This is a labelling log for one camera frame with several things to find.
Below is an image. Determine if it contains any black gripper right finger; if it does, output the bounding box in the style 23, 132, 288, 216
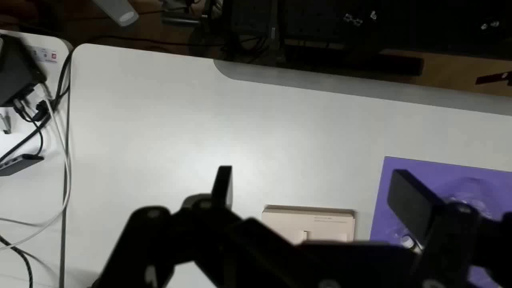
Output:
388, 170, 445, 244

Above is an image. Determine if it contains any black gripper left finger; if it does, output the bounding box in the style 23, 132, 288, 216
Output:
212, 167, 232, 208

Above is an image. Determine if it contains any light wooden tray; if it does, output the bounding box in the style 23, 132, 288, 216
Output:
261, 205, 357, 245

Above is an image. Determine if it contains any purple mat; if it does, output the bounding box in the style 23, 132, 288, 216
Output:
370, 156, 512, 288

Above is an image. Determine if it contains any black power adapter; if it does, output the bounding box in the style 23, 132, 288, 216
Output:
0, 36, 47, 108

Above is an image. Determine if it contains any white cable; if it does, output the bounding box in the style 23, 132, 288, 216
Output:
0, 50, 76, 253

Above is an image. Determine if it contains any black cable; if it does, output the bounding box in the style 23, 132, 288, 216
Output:
0, 53, 74, 165

